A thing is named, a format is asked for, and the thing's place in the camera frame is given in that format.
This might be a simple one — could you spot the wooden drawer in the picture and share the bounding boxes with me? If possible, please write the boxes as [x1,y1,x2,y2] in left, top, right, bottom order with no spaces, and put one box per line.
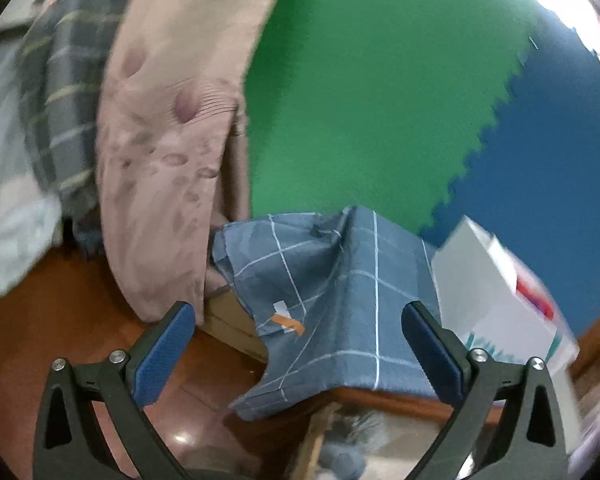
[285,403,442,479]

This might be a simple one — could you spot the light blue underwear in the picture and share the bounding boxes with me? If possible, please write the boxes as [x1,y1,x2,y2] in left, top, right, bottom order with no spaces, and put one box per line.
[317,442,366,480]

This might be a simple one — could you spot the red underwear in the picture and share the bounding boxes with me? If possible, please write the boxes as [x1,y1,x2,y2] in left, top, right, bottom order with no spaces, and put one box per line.
[516,273,556,321]

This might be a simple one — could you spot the wooden nightstand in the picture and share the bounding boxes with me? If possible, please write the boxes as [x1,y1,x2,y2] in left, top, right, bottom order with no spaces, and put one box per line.
[328,388,453,422]

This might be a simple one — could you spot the wooden wardrobe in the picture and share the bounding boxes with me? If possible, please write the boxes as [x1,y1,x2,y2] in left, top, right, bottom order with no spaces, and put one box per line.
[569,317,600,379]

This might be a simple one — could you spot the white XINCCI shoe box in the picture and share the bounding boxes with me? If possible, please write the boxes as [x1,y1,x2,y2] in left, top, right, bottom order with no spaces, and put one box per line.
[431,217,580,374]

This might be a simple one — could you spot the cardboard box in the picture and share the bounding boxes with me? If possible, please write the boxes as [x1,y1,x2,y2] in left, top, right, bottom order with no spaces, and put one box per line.
[201,290,268,363]

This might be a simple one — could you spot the white patterned bedsheet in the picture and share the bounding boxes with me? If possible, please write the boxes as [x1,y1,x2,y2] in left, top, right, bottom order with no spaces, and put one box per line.
[0,40,61,297]

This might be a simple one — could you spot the blue checked cloth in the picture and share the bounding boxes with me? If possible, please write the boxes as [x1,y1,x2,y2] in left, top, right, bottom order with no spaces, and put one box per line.
[212,207,439,422]

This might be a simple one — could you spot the blue foam mat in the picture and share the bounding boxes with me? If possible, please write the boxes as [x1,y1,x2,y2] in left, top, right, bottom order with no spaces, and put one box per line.
[419,11,600,337]

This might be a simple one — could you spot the beige floral curtain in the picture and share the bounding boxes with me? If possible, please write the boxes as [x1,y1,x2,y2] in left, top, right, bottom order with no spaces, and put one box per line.
[96,0,277,322]

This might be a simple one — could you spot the green foam mat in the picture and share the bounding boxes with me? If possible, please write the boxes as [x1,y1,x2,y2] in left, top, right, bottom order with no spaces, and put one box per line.
[246,0,540,232]

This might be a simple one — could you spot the grey plaid pillow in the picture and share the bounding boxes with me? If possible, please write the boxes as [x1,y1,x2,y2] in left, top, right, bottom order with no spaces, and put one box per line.
[17,0,130,255]

